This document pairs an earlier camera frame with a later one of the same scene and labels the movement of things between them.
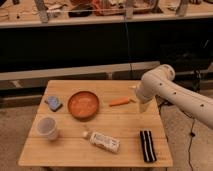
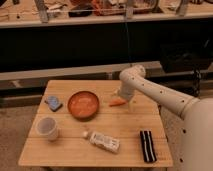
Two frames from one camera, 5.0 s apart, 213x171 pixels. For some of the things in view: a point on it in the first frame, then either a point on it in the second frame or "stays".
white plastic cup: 47,126 stays
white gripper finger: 143,107 → 131,105
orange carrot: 119,101 stays
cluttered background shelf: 27,13 stays
